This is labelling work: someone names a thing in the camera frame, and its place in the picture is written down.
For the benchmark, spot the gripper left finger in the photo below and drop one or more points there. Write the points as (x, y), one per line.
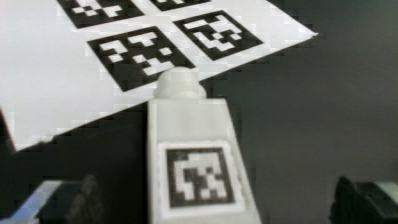
(62, 203)

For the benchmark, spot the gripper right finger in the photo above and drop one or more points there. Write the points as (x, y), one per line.
(365, 202)

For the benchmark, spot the white table leg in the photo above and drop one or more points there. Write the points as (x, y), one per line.
(199, 189)

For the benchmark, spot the white marker base sheet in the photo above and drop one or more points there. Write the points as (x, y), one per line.
(86, 49)

